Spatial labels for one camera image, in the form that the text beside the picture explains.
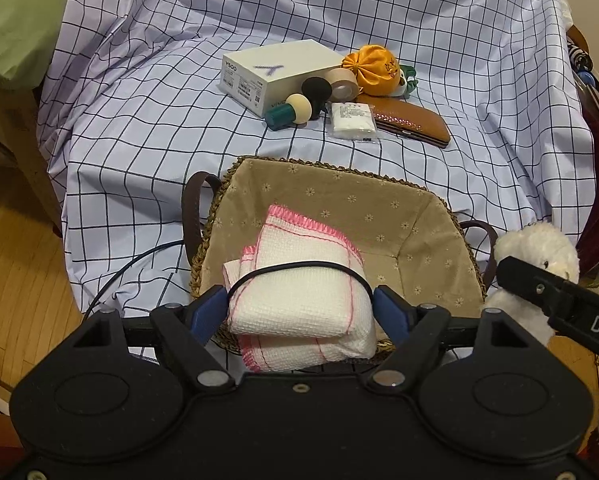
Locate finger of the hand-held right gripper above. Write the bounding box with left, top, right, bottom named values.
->
left=496, top=255, right=570, bottom=320

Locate striped patterned fabric item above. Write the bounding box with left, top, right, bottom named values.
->
left=567, top=42, right=593, bottom=73

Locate black cable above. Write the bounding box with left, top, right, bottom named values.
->
left=82, top=241, right=375, bottom=321

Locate green handled beige makeup sponge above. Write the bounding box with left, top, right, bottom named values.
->
left=266, top=93, right=313, bottom=132

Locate white plush toy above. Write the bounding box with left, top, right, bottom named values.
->
left=479, top=221, right=580, bottom=346

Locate green plush toy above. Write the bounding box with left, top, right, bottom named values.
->
left=397, top=65, right=419, bottom=98

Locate white cloth with pink edge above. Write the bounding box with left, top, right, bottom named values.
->
left=223, top=204, right=377, bottom=373

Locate orange satin pouch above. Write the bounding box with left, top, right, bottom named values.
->
left=342, top=45, right=404, bottom=97

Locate woven basket with beige liner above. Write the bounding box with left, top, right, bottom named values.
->
left=181, top=155, right=500, bottom=366

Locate brown leather case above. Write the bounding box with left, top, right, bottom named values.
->
left=357, top=92, right=451, bottom=150

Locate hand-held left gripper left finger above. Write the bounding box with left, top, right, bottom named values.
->
left=72, top=285, right=235, bottom=393

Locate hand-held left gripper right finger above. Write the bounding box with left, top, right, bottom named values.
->
left=368, top=284, right=525, bottom=392

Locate wooden furniture frame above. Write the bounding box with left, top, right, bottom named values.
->
left=0, top=80, right=63, bottom=236

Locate white phone box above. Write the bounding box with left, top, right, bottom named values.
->
left=218, top=39, right=345, bottom=118

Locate black makeup sponge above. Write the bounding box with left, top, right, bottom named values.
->
left=301, top=76, right=333, bottom=121

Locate checked white sheet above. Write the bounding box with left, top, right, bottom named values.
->
left=34, top=0, right=599, bottom=318

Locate white tissue packet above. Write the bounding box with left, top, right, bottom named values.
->
left=328, top=101, right=381, bottom=142

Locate beige tape roll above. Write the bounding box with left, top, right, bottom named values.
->
left=324, top=66, right=360, bottom=103

